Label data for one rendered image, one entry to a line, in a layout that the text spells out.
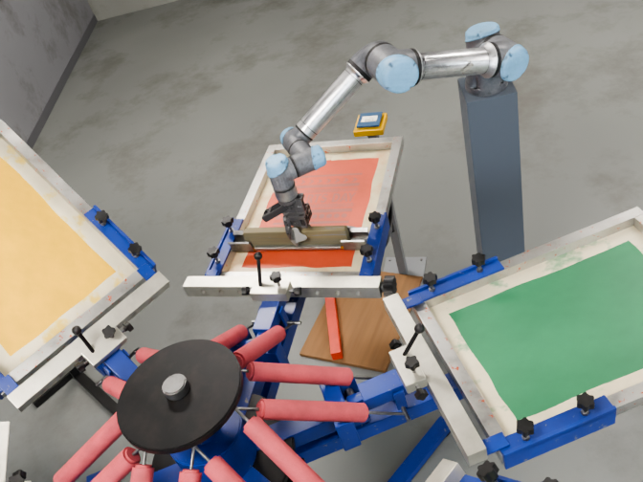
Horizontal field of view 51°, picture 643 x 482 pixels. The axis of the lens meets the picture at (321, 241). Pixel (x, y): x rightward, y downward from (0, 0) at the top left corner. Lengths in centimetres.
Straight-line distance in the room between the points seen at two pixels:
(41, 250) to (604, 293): 177
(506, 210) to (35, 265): 178
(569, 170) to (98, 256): 270
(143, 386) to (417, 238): 231
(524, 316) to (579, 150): 227
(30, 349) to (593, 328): 167
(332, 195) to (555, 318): 99
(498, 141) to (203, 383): 149
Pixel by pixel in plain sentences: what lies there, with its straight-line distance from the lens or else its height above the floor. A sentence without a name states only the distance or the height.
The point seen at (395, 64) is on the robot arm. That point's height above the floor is 154.
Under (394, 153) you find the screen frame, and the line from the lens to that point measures 266.
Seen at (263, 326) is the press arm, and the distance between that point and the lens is 207.
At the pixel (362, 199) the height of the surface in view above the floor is 96.
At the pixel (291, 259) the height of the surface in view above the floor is 96.
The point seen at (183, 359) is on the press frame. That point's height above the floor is 132.
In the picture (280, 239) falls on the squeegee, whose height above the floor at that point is 102.
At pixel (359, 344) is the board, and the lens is 326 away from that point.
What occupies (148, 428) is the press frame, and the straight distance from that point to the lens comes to 162.
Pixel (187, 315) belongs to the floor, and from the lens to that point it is 377.
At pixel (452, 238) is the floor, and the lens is 368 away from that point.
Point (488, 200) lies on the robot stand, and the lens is 277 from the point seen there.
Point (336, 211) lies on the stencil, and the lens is 250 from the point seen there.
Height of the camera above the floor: 253
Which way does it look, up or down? 41 degrees down
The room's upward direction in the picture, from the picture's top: 18 degrees counter-clockwise
